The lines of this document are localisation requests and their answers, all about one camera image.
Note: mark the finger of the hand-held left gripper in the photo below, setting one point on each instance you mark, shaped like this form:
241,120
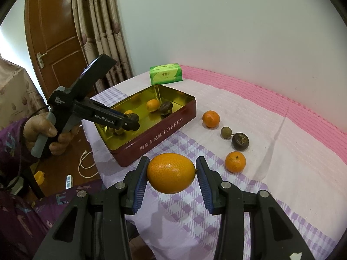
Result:
130,125
108,109

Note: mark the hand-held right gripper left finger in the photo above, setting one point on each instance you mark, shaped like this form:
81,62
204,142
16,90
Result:
139,184

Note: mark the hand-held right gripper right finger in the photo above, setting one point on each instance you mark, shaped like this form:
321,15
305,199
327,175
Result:
204,184

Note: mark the dark brown mangosteen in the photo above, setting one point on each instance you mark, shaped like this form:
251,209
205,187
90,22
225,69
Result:
240,140
165,108
133,117

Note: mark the small orange tangerine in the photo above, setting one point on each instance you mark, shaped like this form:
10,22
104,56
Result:
128,112
211,119
235,162
153,105

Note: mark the oval orange citrus fruit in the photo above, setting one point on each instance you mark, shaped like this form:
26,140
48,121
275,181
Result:
171,173

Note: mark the dark red tin box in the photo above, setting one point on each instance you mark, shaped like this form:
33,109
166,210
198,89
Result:
162,135

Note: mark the person's left hand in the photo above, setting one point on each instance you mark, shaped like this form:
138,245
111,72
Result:
38,127

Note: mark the green tissue pack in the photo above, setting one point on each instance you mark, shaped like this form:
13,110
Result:
165,74

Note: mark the striped beige curtain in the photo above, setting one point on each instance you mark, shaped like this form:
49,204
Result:
100,32

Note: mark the beige patterned cloth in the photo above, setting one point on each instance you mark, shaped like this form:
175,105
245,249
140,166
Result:
16,92

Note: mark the brown wooden door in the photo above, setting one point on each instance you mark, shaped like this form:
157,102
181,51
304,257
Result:
54,32

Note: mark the white extension socket strip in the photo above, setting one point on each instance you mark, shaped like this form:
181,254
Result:
69,181

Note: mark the yellow plastic thing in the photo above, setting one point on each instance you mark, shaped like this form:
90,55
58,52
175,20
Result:
39,178

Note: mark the black furniture leg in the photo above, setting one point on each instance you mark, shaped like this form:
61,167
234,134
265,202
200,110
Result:
32,181

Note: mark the purple patterned clothing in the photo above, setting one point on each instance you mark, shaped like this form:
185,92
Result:
27,222

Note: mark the pink mat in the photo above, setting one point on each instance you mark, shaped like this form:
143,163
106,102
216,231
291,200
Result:
298,105

